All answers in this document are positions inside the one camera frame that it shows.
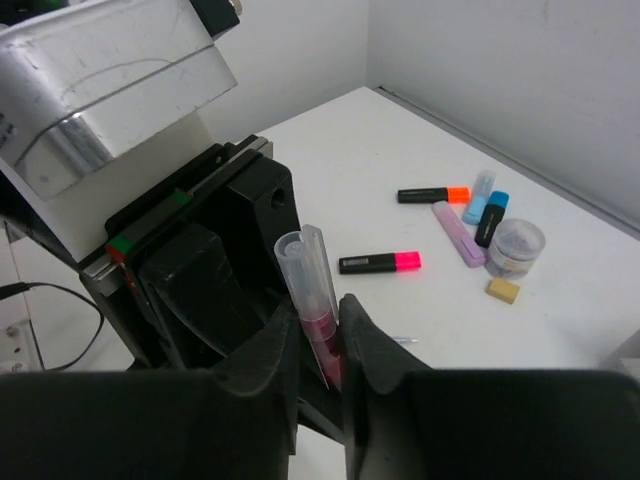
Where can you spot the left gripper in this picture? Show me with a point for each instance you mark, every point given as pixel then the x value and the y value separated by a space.
pixel 188 272

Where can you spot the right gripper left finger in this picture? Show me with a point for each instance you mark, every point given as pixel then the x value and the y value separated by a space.
pixel 237 420

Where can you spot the red gel pen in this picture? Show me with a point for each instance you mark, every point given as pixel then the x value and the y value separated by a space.
pixel 322 334

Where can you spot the blue cap black highlighter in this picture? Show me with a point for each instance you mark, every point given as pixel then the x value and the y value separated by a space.
pixel 492 215

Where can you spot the light blue highlighter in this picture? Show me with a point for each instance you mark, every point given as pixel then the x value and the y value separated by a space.
pixel 480 194

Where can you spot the round translucent tape dispenser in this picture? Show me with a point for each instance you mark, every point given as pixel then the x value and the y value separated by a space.
pixel 514 249

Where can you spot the lilac highlighter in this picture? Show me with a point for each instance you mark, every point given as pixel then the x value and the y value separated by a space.
pixel 472 255

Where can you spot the orange cap black highlighter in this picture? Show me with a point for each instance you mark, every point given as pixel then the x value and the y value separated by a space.
pixel 453 195

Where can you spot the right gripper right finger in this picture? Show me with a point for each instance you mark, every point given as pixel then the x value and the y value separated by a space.
pixel 405 420

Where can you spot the small tan eraser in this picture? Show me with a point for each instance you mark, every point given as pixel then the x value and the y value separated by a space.
pixel 503 290

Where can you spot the pink cap black highlighter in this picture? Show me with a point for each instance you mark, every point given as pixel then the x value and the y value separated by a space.
pixel 380 263

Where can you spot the blue gel pen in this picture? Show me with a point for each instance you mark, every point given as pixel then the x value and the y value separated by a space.
pixel 405 340

